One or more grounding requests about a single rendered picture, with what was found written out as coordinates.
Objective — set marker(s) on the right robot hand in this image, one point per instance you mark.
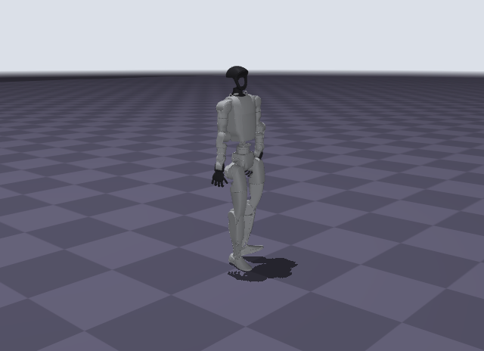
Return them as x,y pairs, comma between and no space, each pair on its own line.
218,176

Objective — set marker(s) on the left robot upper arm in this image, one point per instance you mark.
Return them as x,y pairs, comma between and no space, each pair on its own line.
260,127

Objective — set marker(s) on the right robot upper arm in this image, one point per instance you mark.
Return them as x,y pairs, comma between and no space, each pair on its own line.
223,108

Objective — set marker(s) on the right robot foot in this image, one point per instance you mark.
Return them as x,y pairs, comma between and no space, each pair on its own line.
240,263

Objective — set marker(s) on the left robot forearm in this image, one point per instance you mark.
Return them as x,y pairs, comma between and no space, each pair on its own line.
259,141

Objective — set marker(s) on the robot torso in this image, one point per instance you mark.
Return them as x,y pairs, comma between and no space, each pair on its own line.
242,127

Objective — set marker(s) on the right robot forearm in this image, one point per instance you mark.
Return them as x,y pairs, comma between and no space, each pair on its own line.
221,151

